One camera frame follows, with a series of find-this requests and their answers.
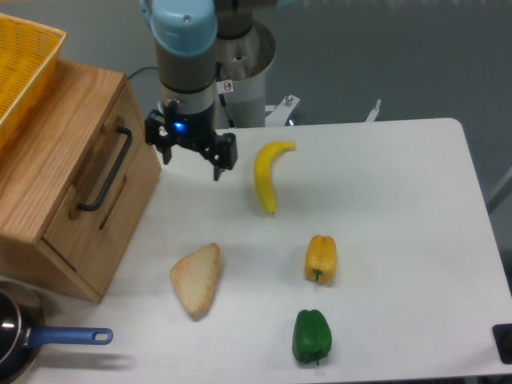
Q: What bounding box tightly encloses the black cable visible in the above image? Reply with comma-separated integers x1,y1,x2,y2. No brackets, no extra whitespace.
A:
127,66,159,81

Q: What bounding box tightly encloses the black pan blue handle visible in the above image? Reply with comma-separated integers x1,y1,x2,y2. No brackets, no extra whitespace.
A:
1,281,114,383

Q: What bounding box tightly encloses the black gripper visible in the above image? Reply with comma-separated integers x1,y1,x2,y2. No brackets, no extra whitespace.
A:
145,109,238,181

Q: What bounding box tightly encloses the wooden drawer cabinet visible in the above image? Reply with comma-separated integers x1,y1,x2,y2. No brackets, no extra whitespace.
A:
1,61,161,302

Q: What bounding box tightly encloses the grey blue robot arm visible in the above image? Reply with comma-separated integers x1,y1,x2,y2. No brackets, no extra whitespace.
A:
140,1,281,179

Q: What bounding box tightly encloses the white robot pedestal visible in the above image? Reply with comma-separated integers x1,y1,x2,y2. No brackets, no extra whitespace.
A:
214,20,276,129

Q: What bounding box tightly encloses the yellow banana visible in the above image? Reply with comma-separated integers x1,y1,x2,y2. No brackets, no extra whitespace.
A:
253,141,296,215

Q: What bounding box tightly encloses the wooden top drawer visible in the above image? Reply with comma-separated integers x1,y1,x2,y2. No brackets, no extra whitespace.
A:
44,86,142,258

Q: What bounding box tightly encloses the black corner object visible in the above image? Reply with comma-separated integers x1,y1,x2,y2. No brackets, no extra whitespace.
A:
492,323,512,365

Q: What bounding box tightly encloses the yellow plastic basket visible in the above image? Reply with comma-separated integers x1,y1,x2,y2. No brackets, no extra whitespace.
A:
1,14,67,147

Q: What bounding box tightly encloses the yellow bell pepper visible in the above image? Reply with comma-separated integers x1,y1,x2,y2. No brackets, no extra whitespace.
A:
305,234,338,285

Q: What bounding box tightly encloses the white metal base frame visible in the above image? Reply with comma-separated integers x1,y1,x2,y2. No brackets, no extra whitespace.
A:
265,94,382,127

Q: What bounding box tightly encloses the triangular bread slice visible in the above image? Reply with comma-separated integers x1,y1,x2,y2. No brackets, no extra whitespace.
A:
170,242,221,321

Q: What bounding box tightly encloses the green bell pepper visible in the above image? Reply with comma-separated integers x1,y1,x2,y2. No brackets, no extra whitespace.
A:
292,310,333,366

